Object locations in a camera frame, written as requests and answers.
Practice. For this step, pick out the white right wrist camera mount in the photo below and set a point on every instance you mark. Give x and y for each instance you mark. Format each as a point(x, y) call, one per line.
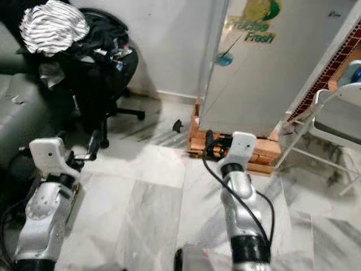
point(243, 145)

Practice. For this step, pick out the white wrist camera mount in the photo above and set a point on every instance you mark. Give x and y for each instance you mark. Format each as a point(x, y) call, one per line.
point(48, 152)
point(243, 145)

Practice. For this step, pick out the white frame chair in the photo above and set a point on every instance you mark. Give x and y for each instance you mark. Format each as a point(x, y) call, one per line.
point(338, 118)

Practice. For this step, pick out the black office chair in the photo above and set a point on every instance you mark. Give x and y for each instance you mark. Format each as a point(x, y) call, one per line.
point(98, 68)

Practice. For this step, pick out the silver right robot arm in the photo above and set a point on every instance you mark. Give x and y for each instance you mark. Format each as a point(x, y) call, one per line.
point(242, 197)

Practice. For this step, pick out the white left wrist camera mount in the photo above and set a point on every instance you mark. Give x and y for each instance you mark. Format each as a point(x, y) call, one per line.
point(48, 152)

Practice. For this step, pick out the white striped cloth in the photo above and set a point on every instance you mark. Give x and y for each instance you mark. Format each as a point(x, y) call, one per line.
point(53, 28)

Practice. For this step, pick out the silver white fridge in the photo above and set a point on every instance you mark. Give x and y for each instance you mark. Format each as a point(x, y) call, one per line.
point(265, 73)

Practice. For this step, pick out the brown wooden pallet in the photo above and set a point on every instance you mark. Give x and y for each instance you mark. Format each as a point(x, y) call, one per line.
point(197, 144)

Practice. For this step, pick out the small black floor object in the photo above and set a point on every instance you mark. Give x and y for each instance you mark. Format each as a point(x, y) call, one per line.
point(177, 126)

